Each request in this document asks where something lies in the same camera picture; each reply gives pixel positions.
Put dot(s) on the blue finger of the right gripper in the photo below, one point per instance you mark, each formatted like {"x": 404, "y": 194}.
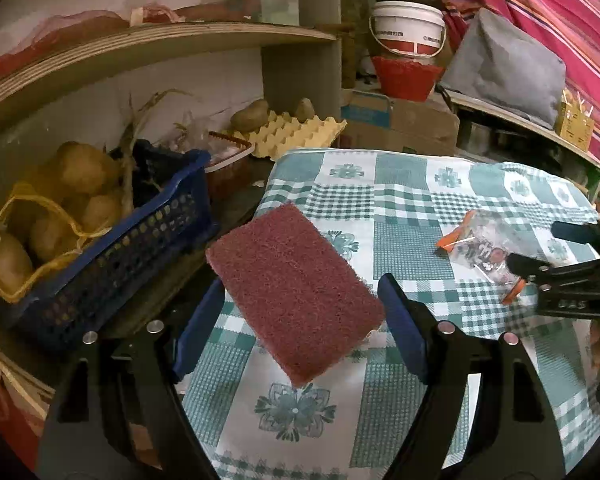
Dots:
{"x": 532, "y": 270}
{"x": 579, "y": 233}

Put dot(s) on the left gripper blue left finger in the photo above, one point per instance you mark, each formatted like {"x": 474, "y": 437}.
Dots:
{"x": 193, "y": 338}

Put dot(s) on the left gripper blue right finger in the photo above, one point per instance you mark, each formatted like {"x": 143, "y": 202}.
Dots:
{"x": 407, "y": 321}

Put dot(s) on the clear plastic wrapper orange strip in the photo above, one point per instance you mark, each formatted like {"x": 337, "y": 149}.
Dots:
{"x": 483, "y": 241}

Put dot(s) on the large maroon scouring pad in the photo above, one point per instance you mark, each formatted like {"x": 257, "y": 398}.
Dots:
{"x": 299, "y": 296}

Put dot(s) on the yellow toothpick box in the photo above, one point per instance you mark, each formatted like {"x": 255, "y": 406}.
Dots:
{"x": 575, "y": 123}

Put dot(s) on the dark blue plastic crate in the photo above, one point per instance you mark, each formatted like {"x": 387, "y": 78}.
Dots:
{"x": 174, "y": 215}

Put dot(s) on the wooden side shelf unit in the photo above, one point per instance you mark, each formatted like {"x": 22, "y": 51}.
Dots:
{"x": 489, "y": 133}

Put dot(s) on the red rimmed food tub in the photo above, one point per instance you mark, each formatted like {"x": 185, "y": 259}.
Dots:
{"x": 227, "y": 168}

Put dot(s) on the potatoes in yellow net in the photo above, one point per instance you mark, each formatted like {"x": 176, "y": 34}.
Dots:
{"x": 59, "y": 209}

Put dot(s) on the cardboard box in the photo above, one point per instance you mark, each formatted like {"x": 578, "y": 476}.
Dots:
{"x": 377, "y": 122}

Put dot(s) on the grey cushion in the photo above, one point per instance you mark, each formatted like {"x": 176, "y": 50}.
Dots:
{"x": 500, "y": 64}

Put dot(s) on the yellow egg tray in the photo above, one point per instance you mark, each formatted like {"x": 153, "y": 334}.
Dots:
{"x": 283, "y": 133}

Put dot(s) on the potato on egg tray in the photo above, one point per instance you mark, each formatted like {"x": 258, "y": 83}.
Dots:
{"x": 251, "y": 118}

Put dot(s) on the red plastic bowl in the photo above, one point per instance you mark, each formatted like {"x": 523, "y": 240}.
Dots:
{"x": 403, "y": 79}

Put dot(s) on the white plastic bucket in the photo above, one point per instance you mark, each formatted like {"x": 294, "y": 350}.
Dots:
{"x": 409, "y": 29}

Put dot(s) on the clear plastic container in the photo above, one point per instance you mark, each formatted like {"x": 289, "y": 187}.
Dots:
{"x": 276, "y": 12}

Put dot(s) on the wooden wall shelf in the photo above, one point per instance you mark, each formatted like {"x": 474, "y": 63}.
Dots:
{"x": 46, "y": 80}

